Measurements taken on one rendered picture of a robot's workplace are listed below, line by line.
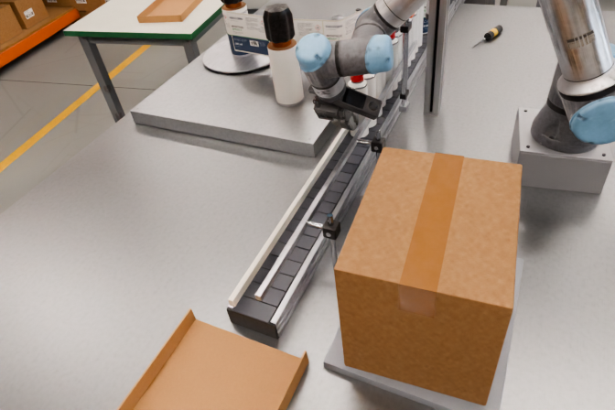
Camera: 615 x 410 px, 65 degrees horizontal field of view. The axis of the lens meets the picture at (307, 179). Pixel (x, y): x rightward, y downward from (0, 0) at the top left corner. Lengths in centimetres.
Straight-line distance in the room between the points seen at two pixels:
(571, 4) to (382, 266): 55
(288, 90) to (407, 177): 73
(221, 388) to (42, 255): 62
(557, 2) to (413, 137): 62
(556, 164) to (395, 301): 67
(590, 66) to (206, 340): 88
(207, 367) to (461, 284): 52
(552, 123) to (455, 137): 30
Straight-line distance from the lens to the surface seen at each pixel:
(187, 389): 98
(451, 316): 71
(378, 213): 77
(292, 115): 147
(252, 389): 94
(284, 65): 145
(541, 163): 126
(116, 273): 121
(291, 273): 101
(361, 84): 125
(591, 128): 107
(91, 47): 288
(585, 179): 130
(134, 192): 142
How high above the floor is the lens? 166
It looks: 40 degrees down
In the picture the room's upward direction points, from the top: 8 degrees counter-clockwise
